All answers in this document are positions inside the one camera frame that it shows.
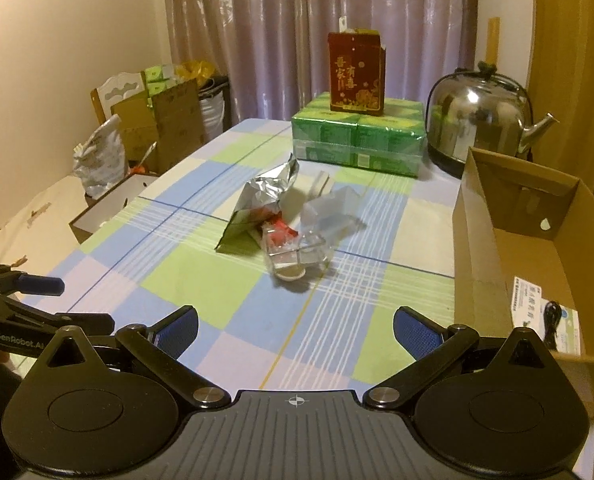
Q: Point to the white open box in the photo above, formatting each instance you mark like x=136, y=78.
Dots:
x=108, y=205

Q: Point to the large brown cardboard box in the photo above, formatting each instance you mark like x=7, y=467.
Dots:
x=516, y=219

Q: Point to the crumpled silver bag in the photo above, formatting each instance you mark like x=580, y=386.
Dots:
x=100, y=162

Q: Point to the pink curtain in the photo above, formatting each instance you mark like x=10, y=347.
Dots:
x=275, y=52

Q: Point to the silver green foil bag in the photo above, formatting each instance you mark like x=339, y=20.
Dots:
x=260, y=199

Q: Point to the green boxes in background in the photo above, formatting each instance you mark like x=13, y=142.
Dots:
x=159, y=78

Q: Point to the checkered tablecloth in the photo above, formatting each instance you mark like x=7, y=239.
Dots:
x=273, y=314

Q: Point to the yellow plastic bag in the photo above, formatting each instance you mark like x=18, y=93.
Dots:
x=200, y=71

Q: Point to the stainless steel kettle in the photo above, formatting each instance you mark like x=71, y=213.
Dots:
x=479, y=109

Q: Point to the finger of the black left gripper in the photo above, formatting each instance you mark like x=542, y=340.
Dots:
x=31, y=284
x=27, y=331

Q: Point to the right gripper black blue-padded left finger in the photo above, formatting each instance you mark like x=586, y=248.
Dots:
x=154, y=350

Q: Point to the green tissue pack stack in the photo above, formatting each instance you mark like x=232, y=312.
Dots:
x=393, y=143

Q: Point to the wooden door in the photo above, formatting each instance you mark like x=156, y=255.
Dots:
x=562, y=82

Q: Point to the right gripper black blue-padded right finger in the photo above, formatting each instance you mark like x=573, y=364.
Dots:
x=436, y=351

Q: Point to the clear plastic packaging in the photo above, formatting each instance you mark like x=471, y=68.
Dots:
x=331, y=214

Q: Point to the white wooden chair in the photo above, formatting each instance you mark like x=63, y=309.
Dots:
x=114, y=90

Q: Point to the brown cardboard box on chair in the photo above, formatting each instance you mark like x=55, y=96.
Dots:
x=173, y=123

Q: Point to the red gift box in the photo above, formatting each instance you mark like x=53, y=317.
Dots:
x=357, y=72

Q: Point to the long white green medicine box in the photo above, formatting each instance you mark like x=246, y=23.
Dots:
x=526, y=306

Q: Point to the red small item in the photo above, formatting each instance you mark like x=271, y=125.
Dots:
x=277, y=233

